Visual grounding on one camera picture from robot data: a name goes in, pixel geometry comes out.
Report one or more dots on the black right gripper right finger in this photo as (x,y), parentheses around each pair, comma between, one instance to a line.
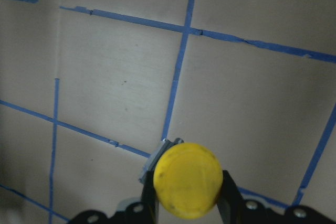
(233,208)

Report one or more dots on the yellow push button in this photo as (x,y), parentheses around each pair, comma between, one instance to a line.
(187,178)

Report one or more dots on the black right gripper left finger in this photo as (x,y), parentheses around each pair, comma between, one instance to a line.
(142,210)

